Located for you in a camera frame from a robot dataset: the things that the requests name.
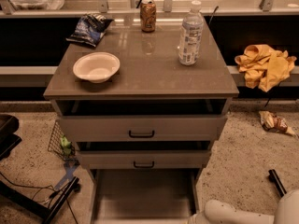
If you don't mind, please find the grey middle drawer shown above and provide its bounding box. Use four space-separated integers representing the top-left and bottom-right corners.
77 150 211 169

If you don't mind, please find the black cable behind cabinet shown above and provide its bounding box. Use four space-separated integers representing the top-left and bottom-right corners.
207 5 220 26

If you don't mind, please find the grey bottom drawer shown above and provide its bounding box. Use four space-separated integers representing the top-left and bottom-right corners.
90 169 199 224

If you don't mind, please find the black stand leg left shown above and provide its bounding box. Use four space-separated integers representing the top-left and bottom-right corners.
0 175 81 224

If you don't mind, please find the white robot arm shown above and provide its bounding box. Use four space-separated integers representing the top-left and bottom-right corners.
185 189 299 224

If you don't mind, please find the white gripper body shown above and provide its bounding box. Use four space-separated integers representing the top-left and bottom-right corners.
186 214 206 224

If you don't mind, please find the white paper bowl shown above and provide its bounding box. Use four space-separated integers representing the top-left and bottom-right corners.
73 52 120 83

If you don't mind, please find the grey drawer cabinet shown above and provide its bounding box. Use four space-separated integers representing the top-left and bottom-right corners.
43 12 240 185

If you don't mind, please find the blue tape on floor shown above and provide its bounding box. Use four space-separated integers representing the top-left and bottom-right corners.
54 161 78 190

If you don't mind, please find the black chair base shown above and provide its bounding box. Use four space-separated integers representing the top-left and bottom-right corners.
0 114 21 160

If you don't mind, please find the grey drawer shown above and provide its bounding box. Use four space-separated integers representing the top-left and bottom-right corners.
77 150 211 169
58 115 227 142
90 169 199 224

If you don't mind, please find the grey top drawer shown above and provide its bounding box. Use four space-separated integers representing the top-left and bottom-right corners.
58 115 227 142

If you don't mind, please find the orange soda can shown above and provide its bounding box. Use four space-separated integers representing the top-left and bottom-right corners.
140 0 156 33

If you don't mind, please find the green object in basket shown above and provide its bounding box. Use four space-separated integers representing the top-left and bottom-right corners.
60 136 72 156

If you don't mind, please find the crumpled snack wrapper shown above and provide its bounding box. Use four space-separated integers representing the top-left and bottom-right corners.
259 111 296 136

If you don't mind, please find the wire mesh basket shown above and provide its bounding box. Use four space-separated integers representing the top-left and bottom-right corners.
48 122 76 161

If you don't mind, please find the black stand leg right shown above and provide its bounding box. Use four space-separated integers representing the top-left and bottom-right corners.
268 169 287 197

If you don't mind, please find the black floor cable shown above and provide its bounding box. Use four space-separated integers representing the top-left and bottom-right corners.
0 171 79 224

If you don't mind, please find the clear plastic water bottle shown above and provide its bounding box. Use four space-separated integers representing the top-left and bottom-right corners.
178 0 204 65

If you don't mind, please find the blue chip bag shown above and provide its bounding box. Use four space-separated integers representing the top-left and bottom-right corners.
66 13 113 48

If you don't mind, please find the black stand leg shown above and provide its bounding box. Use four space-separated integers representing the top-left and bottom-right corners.
268 169 287 197
0 175 81 224

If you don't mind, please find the yellow cloth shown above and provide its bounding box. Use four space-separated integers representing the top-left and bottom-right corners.
235 44 297 92

